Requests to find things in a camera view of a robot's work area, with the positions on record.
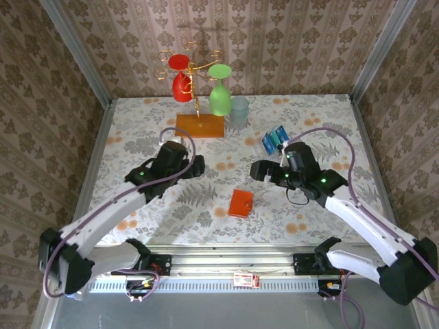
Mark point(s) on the clear acrylic card stand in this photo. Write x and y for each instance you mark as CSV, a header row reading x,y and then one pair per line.
x,y
258,149

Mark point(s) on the orange card holder wallet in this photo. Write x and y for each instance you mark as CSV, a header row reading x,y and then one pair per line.
x,y
240,204

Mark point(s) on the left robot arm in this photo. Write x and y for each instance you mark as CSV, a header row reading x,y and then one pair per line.
x,y
103,216

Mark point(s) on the blue credit card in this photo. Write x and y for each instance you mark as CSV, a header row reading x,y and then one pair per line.
x,y
268,144
282,133

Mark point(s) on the teal credit card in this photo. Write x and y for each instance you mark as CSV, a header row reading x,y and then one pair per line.
x,y
275,138

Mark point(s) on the clear plastic cup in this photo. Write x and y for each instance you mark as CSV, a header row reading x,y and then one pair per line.
x,y
239,114

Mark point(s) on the green wine glass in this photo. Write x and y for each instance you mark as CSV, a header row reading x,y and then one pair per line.
x,y
219,101

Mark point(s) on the floral patterned table cover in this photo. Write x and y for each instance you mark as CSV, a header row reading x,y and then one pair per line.
x,y
144,116

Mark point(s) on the red wine glass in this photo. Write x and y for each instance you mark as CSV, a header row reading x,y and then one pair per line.
x,y
181,90

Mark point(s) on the red white label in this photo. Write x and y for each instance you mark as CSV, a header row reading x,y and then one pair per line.
x,y
245,280

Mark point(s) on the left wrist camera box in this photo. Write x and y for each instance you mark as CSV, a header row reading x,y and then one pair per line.
x,y
172,156

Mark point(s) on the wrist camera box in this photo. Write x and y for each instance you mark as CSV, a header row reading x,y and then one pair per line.
x,y
172,156
302,156

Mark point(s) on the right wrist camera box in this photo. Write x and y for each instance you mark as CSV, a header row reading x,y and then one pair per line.
x,y
302,156

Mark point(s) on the aluminium side rail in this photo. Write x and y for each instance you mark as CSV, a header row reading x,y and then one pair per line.
x,y
371,154
91,171

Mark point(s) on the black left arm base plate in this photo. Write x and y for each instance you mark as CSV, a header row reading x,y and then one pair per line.
x,y
164,264

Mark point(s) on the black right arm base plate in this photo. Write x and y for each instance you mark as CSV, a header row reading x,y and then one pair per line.
x,y
303,265

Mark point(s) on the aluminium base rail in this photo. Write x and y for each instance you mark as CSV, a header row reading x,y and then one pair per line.
x,y
219,260

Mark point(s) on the aluminium frame post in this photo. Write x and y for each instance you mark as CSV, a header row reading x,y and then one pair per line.
x,y
77,51
381,51

